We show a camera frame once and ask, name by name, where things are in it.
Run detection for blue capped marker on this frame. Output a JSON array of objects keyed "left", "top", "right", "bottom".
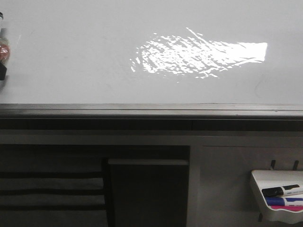
[{"left": 265, "top": 197, "right": 303, "bottom": 206}]

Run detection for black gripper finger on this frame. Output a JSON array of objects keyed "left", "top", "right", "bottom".
[{"left": 0, "top": 62, "right": 7, "bottom": 80}]

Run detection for dark panel with white top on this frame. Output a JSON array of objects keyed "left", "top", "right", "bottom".
[{"left": 109, "top": 159, "right": 189, "bottom": 227}]

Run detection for black capped marker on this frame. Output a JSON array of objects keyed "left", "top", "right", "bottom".
[{"left": 261, "top": 184, "right": 303, "bottom": 197}]

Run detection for pink marker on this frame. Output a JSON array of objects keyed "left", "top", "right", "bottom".
[{"left": 270, "top": 206, "right": 303, "bottom": 212}]

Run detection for white marker tray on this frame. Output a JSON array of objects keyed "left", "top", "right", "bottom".
[{"left": 250, "top": 170, "right": 303, "bottom": 224}]

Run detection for white whiteboard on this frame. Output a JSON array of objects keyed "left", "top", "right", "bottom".
[{"left": 0, "top": 0, "right": 303, "bottom": 105}]

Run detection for right black tray hook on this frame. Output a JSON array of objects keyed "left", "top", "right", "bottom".
[{"left": 293, "top": 160, "right": 299, "bottom": 171}]

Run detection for left black tray hook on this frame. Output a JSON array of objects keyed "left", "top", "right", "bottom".
[{"left": 270, "top": 160, "right": 276, "bottom": 170}]

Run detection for aluminium whiteboard bottom frame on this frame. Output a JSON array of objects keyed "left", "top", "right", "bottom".
[{"left": 0, "top": 104, "right": 303, "bottom": 120}]

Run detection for grey slatted panel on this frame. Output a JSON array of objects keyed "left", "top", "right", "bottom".
[{"left": 0, "top": 145, "right": 115, "bottom": 227}]

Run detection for black tray hook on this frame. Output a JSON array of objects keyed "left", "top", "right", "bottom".
[
  {"left": 270, "top": 160, "right": 276, "bottom": 170},
  {"left": 293, "top": 160, "right": 299, "bottom": 171}
]

